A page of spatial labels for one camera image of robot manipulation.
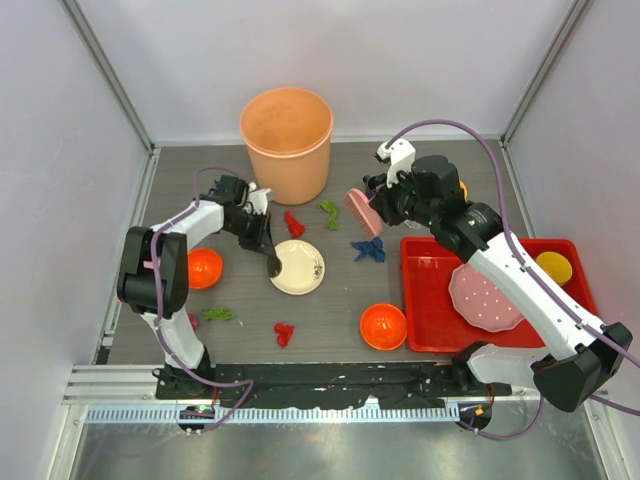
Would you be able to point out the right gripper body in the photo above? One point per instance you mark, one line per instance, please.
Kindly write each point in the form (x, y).
(400, 202)

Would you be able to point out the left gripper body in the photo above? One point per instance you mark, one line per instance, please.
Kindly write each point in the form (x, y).
(250, 229)

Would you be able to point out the pink hand brush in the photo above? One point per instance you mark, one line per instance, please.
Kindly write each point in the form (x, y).
(367, 219)

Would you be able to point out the cream plate with black patch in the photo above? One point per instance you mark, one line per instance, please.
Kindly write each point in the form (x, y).
(303, 267)

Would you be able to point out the orange bowl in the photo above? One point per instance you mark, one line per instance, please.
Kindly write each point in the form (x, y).
(383, 327)
(205, 268)

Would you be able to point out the green paper scrap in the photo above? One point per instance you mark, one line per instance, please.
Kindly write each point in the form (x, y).
(331, 209)
(218, 314)

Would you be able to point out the magenta paper scrap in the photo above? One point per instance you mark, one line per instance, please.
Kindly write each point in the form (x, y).
(193, 320)

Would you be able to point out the orange bowl front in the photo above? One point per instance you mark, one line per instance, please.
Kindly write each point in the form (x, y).
(383, 327)

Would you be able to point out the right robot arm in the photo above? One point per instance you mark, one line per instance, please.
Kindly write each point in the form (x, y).
(580, 352)

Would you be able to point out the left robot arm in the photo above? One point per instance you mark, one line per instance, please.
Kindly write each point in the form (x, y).
(153, 272)

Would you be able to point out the red paper scrap centre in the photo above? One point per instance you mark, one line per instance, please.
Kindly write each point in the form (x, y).
(295, 228)

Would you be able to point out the red paper scrap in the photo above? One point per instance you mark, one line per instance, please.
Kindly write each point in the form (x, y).
(284, 333)
(295, 228)

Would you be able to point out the blue paper scrap right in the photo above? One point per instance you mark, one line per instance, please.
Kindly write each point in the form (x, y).
(372, 248)

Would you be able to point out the red paper scrap front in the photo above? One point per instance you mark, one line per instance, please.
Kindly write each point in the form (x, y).
(284, 333)

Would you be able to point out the yellow-orange bowl back right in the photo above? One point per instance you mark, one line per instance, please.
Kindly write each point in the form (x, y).
(464, 190)

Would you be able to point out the orange plastic waste bin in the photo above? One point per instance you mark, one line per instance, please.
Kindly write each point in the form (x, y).
(287, 132)

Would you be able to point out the pink dotted plate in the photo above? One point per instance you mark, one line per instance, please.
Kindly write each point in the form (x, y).
(480, 303)

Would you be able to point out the yellow cup in tray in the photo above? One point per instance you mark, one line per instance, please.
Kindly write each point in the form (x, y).
(556, 266)

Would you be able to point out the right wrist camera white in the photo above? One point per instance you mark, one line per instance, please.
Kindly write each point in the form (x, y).
(399, 157)

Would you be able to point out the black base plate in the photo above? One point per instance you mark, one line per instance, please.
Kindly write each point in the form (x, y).
(328, 386)

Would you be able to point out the left aluminium frame post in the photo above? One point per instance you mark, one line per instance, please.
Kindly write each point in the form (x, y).
(100, 59)

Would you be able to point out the aluminium frame post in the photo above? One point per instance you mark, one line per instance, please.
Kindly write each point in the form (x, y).
(568, 27)
(100, 59)

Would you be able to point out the front aluminium rail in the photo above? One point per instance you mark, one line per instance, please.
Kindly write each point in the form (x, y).
(135, 383)

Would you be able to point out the slotted cable duct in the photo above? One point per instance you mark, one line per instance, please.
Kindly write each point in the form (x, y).
(188, 414)

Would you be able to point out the right aluminium frame post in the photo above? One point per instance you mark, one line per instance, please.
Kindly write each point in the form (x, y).
(568, 27)

